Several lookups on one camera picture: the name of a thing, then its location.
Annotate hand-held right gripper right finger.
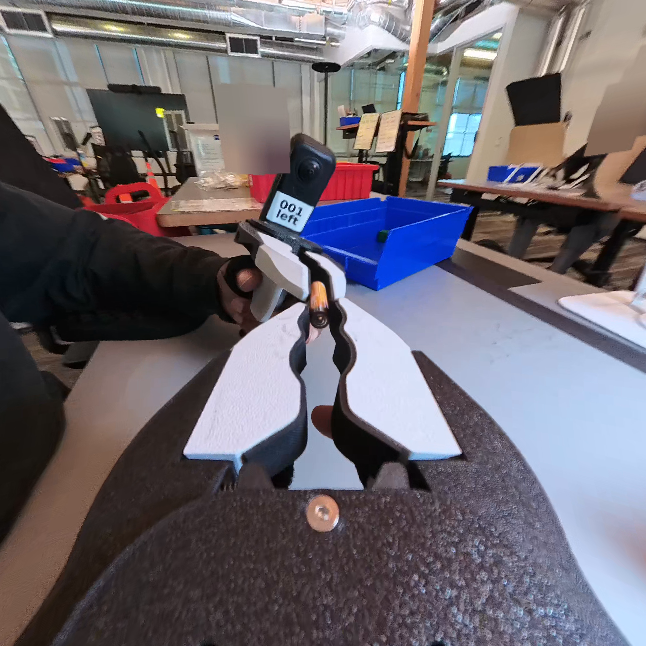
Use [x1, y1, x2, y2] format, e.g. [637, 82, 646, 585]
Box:
[329, 298, 463, 486]

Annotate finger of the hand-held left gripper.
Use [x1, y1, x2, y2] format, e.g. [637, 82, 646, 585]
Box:
[255, 234, 311, 301]
[303, 251, 348, 304]

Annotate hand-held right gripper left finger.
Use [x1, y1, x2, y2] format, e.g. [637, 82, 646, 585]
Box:
[183, 303, 310, 479]

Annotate yellow black battery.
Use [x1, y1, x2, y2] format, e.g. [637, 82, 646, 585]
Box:
[309, 281, 330, 329]

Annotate blue plastic bin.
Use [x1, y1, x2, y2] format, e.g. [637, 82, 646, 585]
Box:
[487, 164, 543, 183]
[300, 196, 475, 292]

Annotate person's left forearm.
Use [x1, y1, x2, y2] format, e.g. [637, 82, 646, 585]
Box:
[0, 182, 228, 344]

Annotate person's right hand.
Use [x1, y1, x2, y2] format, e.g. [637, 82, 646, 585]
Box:
[310, 405, 335, 439]

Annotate clear plastic bag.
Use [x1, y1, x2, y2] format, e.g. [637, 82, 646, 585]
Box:
[194, 171, 250, 191]

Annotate black floor lamp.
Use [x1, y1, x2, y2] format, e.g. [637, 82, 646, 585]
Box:
[311, 62, 341, 161]

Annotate white paper box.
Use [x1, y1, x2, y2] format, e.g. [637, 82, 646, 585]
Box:
[182, 122, 225, 177]

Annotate wooden support column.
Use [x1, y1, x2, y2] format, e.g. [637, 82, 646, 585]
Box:
[398, 0, 436, 199]

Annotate red plastic tote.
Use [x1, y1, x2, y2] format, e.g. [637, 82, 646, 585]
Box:
[83, 182, 192, 238]

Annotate black screen on stand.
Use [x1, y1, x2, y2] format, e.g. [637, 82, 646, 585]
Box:
[86, 83, 191, 154]

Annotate long wooden table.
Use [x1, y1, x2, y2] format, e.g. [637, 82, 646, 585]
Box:
[436, 178, 646, 288]

